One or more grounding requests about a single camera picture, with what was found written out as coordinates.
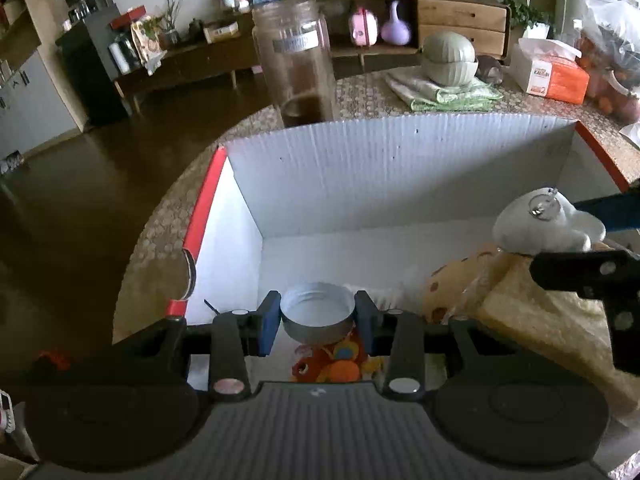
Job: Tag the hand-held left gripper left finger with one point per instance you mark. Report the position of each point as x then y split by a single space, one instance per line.
270 320

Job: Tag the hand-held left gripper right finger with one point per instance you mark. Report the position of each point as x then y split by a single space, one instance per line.
366 320

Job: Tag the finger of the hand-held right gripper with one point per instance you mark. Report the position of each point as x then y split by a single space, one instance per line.
580 267
617 212

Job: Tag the white jar lid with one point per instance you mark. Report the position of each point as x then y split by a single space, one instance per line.
317 327

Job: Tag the bread slice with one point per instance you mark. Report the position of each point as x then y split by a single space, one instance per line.
550 330

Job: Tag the beige spotted squishy toy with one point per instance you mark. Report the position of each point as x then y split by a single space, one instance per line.
450 285

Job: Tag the red cardboard box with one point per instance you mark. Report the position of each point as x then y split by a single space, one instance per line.
375 175

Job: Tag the plastic bag of fruit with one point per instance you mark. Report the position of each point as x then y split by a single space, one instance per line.
615 90

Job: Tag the orange and white tissue box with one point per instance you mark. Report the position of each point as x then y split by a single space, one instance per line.
565 82

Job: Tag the grey furry toy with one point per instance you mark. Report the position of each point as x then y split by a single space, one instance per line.
491 69

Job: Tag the folded green cloth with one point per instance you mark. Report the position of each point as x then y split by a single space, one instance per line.
450 97

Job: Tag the clear plastic zip bag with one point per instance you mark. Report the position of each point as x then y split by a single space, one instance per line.
610 5

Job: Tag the pale green pumpkin bowl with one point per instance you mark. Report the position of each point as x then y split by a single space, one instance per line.
447 57

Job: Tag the tall clear jar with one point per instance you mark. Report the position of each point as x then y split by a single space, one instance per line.
295 80

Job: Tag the wooden television cabinet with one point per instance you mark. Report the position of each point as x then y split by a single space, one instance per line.
450 15

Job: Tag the purple vase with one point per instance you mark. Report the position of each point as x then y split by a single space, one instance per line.
396 27

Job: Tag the small cardboard tray box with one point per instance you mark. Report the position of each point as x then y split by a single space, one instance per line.
221 31

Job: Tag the dark teapot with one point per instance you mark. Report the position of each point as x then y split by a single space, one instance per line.
195 30

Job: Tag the black side cabinet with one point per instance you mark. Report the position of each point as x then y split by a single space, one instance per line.
90 80

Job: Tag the printed snack bag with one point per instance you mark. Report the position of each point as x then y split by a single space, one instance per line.
147 42

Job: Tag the white paper roll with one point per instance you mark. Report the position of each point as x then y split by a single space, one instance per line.
120 56

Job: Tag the dried flowers in vase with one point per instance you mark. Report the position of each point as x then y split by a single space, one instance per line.
172 30

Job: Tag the flat red gift box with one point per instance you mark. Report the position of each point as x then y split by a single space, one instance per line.
127 17

